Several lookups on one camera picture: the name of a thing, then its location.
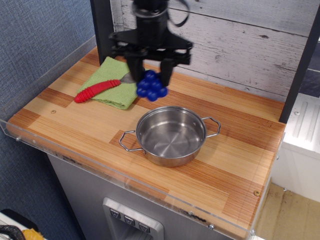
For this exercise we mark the dark left vertical post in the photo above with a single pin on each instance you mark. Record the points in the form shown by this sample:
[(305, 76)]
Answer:
[(103, 27)]

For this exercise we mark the clear acrylic table guard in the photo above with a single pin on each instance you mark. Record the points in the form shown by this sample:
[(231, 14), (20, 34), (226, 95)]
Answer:
[(238, 160)]

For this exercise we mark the red handled metal spoon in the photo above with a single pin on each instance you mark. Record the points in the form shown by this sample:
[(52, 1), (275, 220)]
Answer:
[(97, 88)]

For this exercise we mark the white ribbed side counter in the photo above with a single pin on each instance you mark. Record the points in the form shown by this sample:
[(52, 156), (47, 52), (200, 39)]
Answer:
[(297, 164)]

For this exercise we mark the yellow object bottom left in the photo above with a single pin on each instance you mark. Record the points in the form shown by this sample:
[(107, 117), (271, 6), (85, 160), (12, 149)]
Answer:
[(31, 234)]

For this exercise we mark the grey toy fridge cabinet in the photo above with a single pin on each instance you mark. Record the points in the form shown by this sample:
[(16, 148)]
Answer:
[(187, 209)]

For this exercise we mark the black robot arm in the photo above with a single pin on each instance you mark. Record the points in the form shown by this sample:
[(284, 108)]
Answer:
[(150, 5)]

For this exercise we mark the blue toy grape bunch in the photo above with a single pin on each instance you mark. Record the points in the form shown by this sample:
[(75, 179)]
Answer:
[(150, 86)]

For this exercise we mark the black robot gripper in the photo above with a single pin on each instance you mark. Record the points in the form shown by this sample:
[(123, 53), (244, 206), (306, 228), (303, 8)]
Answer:
[(151, 40)]

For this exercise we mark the stainless steel pot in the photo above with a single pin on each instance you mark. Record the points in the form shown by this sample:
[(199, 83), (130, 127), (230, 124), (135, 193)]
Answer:
[(172, 136)]

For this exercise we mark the green folded cloth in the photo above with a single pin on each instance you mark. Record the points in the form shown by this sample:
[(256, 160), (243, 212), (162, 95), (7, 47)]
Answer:
[(121, 96)]

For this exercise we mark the silver dispenser panel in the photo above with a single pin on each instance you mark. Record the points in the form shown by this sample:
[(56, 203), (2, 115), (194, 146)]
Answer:
[(126, 223)]

